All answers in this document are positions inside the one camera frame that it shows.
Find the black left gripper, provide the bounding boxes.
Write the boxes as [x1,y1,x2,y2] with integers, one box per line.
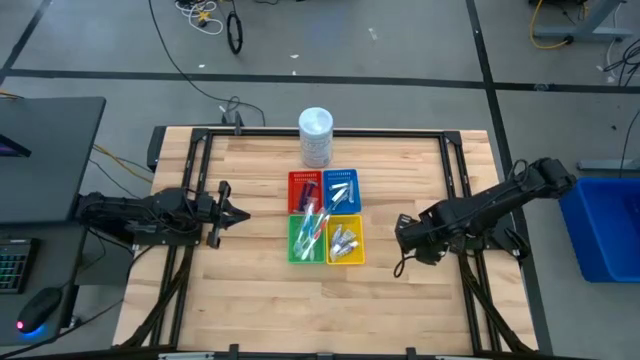
[186,181,252,250]

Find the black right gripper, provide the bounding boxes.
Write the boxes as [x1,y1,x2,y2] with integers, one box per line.
[394,211,449,267]

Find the purple razor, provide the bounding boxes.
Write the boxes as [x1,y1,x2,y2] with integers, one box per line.
[296,182,313,211]
[302,179,321,209]

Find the teal toothbrush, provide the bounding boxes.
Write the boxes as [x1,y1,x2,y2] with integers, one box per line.
[293,201,317,258]

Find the blue toothbrush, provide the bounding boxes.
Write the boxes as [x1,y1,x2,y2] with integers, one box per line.
[298,214,327,262]
[299,208,322,252]

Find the clear plastic packets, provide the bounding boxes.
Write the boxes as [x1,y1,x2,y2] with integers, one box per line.
[306,211,333,254]

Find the green plastic basket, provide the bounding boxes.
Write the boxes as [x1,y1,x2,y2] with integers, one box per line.
[287,213,327,265]

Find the yellow plastic basket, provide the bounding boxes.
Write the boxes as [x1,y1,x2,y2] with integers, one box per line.
[324,213,367,266]

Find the red plastic basket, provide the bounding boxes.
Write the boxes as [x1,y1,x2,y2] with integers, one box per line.
[287,170,324,215]

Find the blue plastic basket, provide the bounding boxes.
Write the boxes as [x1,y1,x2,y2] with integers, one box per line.
[322,168,362,215]

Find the white wipes canister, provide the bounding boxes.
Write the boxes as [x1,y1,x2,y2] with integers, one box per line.
[298,106,335,169]

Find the dark keyboard desk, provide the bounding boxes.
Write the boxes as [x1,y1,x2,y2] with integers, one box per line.
[0,219,90,347]

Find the blue plastic bin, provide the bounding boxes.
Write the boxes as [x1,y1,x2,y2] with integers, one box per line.
[557,176,640,284]

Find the grey metal floor bar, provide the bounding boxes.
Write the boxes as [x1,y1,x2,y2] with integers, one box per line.
[575,158,640,173]

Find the black computer mouse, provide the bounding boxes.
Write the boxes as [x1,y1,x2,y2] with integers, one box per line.
[15,286,64,335]

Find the backlit keyboard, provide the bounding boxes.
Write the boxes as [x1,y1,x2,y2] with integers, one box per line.
[0,238,34,296]

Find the grey table stand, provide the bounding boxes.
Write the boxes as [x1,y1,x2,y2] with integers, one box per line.
[531,0,635,44]

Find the black aluminium frame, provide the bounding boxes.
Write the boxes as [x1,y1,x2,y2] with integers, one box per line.
[115,125,540,360]

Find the yellow cable pair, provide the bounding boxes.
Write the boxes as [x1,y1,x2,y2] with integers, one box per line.
[91,143,154,185]

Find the long black floor cable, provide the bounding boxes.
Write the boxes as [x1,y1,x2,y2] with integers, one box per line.
[147,0,267,127]

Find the silver aluminium rail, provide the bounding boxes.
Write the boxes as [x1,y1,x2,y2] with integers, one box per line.
[157,351,216,360]

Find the black coiled cable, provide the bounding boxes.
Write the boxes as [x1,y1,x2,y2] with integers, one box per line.
[225,10,245,56]

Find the white coiled cable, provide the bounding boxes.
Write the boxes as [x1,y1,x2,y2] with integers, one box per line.
[173,0,225,37]

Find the yellow floor cable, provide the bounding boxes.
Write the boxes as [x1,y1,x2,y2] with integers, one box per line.
[528,0,572,52]

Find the black cable bundle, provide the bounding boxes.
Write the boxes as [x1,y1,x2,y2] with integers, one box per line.
[601,38,640,90]

